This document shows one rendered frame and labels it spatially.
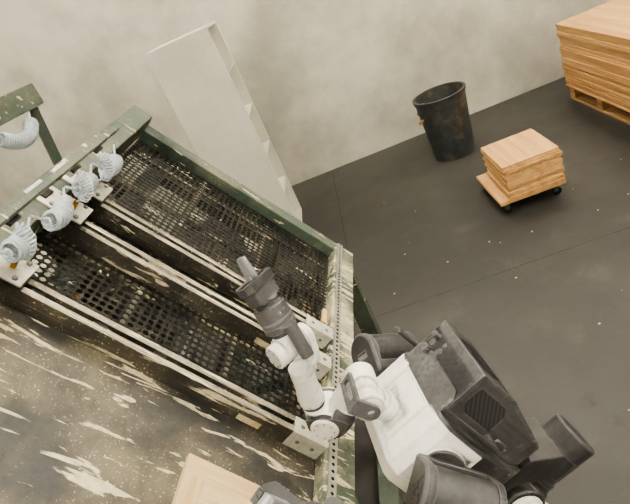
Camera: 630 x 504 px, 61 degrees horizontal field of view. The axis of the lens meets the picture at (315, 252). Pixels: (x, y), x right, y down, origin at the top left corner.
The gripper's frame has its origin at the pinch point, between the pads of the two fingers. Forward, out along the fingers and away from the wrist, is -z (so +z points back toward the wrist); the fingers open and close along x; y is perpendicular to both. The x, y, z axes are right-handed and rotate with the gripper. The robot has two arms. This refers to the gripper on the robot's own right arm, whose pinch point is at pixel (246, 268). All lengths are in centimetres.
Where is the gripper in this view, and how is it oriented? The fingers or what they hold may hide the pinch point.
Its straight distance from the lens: 133.5
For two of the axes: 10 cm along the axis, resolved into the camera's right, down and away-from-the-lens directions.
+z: 4.8, 8.6, 1.9
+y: -7.6, 3.0, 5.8
